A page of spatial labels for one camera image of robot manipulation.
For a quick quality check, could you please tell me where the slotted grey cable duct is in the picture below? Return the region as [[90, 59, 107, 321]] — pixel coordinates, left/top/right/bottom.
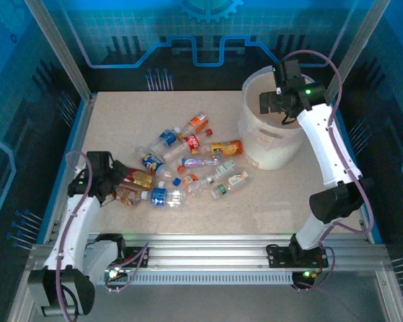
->
[[97, 272, 298, 286]]

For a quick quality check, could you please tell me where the small bottle green white label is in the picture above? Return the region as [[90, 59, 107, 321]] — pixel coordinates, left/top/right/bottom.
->
[[201, 160, 238, 187]]

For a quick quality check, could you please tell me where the crushed bottle orange label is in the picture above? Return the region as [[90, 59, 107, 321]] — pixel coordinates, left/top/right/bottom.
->
[[177, 166, 202, 194]]

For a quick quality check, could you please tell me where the clear bottle blue label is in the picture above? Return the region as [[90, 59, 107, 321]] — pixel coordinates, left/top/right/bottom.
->
[[149, 126, 182, 152]]

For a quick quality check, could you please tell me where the small bottle swirl print label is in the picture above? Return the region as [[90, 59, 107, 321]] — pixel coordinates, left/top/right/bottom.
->
[[211, 170, 250, 199]]

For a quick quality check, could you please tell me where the green lit controller board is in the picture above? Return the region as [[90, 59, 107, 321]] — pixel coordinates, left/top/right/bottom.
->
[[103, 264, 128, 281], [291, 270, 318, 290]]

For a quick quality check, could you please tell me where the clear bottle red cola label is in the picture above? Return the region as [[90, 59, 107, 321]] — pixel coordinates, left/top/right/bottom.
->
[[161, 128, 214, 161]]

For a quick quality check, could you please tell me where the brown tea bottle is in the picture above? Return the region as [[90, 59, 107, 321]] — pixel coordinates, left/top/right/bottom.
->
[[112, 186, 144, 207]]

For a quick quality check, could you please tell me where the aluminium front rail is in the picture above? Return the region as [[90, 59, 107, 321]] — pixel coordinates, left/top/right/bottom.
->
[[25, 233, 392, 286]]

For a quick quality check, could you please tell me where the aluminium frame post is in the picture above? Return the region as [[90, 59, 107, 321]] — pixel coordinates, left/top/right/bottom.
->
[[23, 0, 97, 101], [325, 0, 390, 98]]

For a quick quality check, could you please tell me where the orange juice bottle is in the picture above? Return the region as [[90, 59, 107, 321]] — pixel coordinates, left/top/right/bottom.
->
[[210, 139, 244, 157]]

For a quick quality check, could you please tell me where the bottle red gold label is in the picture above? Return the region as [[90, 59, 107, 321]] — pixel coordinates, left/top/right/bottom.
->
[[122, 167, 155, 189]]

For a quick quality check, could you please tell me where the bottle blue yellow label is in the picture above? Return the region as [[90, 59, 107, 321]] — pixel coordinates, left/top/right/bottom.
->
[[136, 147, 183, 187]]

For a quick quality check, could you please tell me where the white translucent plastic bin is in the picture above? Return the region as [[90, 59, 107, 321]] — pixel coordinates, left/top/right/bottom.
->
[[238, 65, 315, 171]]

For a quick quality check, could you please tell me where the clear bottle purple label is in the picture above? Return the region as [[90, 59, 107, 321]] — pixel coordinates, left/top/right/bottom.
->
[[177, 154, 222, 168]]

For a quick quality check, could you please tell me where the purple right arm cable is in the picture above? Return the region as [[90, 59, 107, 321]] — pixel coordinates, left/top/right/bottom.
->
[[281, 49, 375, 292]]

